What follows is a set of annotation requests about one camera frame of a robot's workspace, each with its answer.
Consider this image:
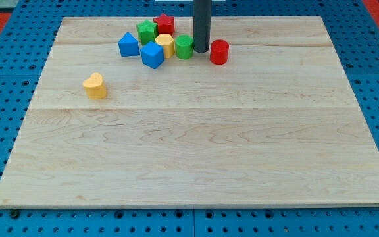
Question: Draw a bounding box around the light wooden board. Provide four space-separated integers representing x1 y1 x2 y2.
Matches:
0 16 379 209

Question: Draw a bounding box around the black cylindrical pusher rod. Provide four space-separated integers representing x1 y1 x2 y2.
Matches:
193 0 212 53

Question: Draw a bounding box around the red cylinder block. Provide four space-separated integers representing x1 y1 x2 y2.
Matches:
210 39 230 65

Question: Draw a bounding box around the blue cube block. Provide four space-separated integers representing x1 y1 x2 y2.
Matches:
141 41 164 69

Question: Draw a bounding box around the yellow hexagon block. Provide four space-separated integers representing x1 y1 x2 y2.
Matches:
155 34 175 59

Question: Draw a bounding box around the green star block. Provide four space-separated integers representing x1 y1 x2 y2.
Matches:
136 20 158 45

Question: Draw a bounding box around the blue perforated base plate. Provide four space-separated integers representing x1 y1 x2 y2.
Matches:
0 0 379 236

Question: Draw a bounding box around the green cylinder block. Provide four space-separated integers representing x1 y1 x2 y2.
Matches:
175 34 193 59

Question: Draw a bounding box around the yellow heart block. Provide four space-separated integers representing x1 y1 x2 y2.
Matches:
82 72 107 99

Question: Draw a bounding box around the blue triangle block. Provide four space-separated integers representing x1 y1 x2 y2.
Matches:
118 32 140 57

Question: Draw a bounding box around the red star block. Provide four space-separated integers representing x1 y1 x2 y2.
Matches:
153 13 175 36

